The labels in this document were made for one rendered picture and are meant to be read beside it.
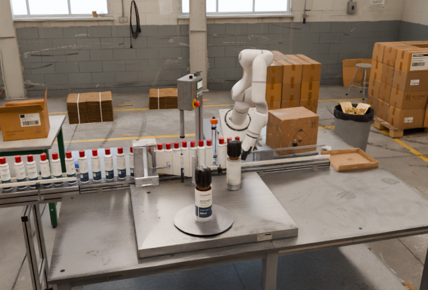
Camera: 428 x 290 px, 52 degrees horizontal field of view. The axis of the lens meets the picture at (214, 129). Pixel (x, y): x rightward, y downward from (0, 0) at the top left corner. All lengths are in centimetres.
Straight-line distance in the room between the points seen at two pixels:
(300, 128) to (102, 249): 164
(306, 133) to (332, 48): 564
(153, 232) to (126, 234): 17
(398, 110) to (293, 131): 320
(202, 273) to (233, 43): 572
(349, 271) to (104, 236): 166
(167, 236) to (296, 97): 433
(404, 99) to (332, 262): 335
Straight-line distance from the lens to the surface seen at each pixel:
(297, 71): 617
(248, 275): 305
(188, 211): 239
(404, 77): 611
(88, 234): 240
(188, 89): 267
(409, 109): 626
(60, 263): 223
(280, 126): 313
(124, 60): 807
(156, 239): 220
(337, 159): 326
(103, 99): 667
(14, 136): 397
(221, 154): 284
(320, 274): 313
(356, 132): 514
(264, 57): 289
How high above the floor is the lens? 210
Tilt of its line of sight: 20 degrees down
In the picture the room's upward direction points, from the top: straight up
